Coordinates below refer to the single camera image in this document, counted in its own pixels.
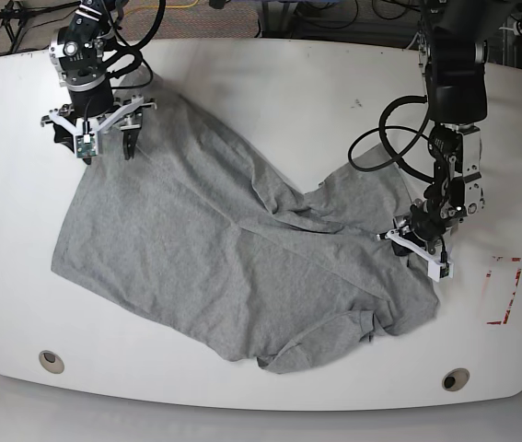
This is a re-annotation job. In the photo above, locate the left table cable grommet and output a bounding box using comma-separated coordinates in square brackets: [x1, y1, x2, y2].
[39, 350, 64, 375]

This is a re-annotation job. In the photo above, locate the black tripod stand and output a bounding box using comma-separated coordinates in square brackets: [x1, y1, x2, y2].
[0, 1, 80, 54]

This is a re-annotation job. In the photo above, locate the right table cable grommet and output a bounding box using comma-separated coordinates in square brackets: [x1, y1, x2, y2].
[442, 367, 470, 392]

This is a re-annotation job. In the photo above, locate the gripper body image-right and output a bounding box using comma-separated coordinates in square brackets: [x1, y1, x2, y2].
[410, 202, 448, 247]

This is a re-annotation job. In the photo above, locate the table cable grommet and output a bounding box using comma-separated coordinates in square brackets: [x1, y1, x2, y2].
[442, 367, 470, 392]
[39, 350, 64, 375]

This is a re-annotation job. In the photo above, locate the white wrist camera mount image-right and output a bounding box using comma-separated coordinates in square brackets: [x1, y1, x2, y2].
[376, 215, 454, 282]

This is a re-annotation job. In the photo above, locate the red tape rectangle marking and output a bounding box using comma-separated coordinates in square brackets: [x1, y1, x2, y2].
[481, 256, 522, 325]

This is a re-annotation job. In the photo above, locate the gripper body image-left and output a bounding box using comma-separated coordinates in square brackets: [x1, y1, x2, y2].
[67, 85, 113, 122]

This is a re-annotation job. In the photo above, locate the yellow cable on floor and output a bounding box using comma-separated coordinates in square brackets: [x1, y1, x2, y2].
[124, 0, 197, 15]

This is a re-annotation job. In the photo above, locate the grey T-shirt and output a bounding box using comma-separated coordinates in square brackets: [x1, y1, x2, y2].
[52, 70, 439, 374]

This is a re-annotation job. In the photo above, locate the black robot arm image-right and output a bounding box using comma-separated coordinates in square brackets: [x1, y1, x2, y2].
[409, 1, 515, 247]

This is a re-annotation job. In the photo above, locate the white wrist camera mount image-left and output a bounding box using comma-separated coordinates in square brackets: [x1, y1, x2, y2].
[41, 95, 157, 166]

